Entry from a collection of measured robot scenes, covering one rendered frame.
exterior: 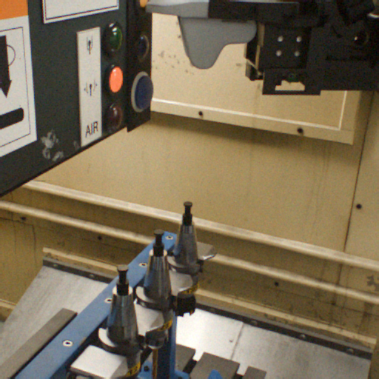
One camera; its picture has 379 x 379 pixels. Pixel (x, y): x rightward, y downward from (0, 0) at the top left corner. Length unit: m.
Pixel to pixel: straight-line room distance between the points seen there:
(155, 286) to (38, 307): 0.78
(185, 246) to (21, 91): 0.62
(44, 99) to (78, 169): 1.10
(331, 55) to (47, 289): 1.24
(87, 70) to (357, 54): 0.24
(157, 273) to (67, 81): 0.49
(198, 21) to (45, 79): 0.15
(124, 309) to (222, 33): 0.42
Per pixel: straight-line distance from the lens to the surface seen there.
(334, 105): 1.22
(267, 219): 1.34
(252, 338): 1.47
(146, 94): 0.53
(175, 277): 0.96
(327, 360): 1.45
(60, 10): 0.42
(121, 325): 0.80
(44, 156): 0.43
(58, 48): 0.42
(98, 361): 0.80
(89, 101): 0.46
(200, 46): 0.51
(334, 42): 0.55
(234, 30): 0.51
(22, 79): 0.39
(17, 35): 0.39
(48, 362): 0.79
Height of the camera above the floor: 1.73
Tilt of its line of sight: 24 degrees down
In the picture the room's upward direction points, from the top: 3 degrees clockwise
